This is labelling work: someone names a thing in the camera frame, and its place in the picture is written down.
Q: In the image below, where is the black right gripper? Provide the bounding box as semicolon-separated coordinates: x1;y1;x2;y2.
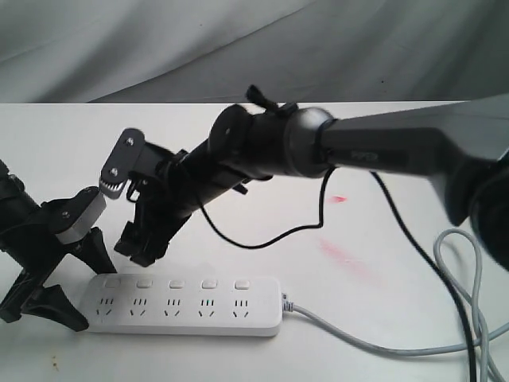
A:
114;145;188;267

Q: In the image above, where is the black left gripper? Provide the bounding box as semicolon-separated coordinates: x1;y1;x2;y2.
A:
1;189;117;332

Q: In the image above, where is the white five-outlet power strip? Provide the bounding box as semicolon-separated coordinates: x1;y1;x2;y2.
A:
79;274;283;337

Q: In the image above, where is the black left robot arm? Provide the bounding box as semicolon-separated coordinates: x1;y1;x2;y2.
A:
1;164;116;332

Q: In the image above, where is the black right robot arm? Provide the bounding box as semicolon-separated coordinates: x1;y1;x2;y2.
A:
115;87;508;267

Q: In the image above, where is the grey backdrop cloth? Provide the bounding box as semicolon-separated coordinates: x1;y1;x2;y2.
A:
1;1;508;103

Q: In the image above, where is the black thin camera cable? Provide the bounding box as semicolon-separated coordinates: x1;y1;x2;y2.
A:
190;166;339;250

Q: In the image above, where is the black thick arm cable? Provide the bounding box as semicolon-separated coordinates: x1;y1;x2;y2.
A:
369;170;494;382

